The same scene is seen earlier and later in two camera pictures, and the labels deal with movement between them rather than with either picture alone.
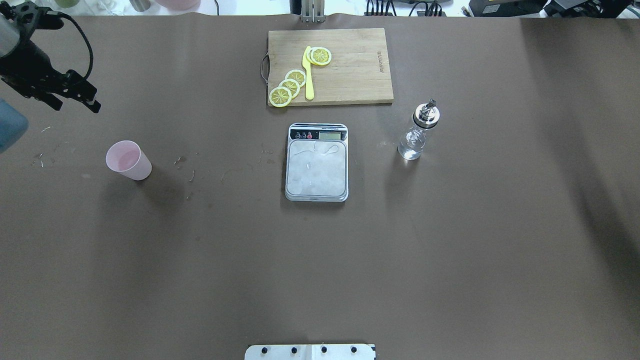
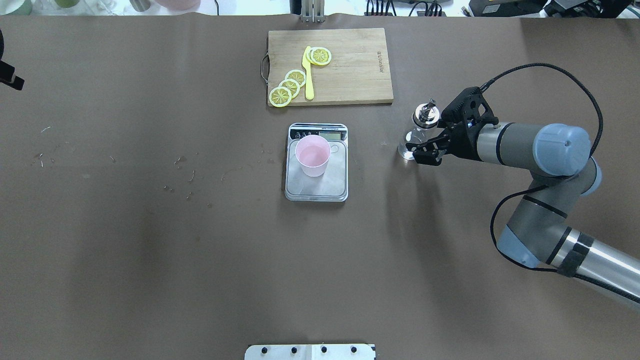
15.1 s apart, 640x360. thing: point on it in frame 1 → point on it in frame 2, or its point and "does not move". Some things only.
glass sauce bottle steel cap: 425,116 does not move
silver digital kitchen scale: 317,162 does not move
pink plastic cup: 126,157 → 313,152
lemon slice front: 280,97 does not move
